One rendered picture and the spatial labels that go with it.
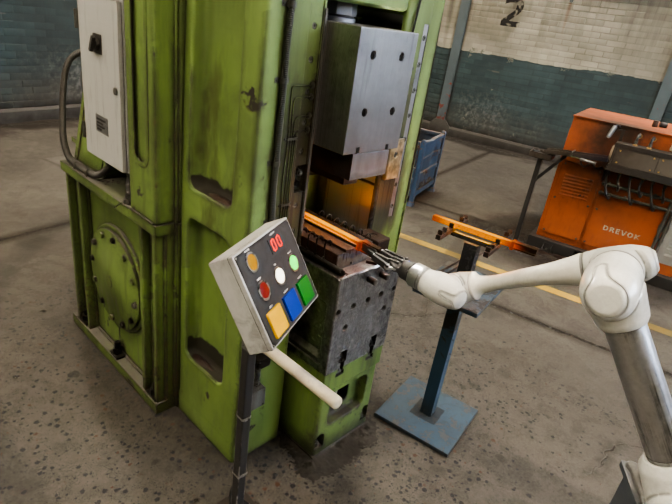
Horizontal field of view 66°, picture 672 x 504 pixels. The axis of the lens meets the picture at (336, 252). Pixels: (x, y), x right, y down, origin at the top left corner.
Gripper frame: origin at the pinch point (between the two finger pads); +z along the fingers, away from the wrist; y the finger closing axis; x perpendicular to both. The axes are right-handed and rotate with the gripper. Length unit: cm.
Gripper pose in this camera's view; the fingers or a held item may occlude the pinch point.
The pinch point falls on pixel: (370, 249)
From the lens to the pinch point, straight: 197.8
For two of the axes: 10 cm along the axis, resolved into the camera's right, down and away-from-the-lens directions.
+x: 1.6, -8.8, -4.5
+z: -7.0, -4.2, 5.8
